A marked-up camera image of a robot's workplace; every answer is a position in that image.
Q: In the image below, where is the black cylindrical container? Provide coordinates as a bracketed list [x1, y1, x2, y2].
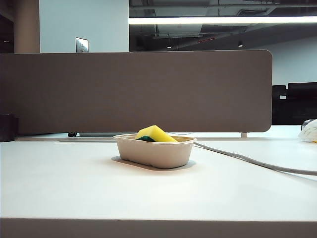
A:
[0, 114, 19, 142]

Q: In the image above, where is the beige paper lunch box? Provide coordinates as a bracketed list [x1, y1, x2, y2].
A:
[112, 133, 198, 170]

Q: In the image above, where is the silver wall switch plate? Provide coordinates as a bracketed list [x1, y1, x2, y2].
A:
[75, 37, 89, 53]

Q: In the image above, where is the white ceiling light strip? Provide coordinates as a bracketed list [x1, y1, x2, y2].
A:
[128, 16, 317, 25]

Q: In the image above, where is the white plastic bag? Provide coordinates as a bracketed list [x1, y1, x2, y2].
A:
[298, 119, 317, 144]

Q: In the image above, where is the wide black chair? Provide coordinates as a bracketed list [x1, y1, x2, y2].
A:
[287, 82, 317, 126]

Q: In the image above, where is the grey cable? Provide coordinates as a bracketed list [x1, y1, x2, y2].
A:
[193, 141, 317, 176]

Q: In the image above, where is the yellow green cleaning sponge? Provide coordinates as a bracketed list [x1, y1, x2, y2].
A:
[135, 124, 178, 143]

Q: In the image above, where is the narrow black chair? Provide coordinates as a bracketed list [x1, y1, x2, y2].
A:
[271, 85, 288, 126]

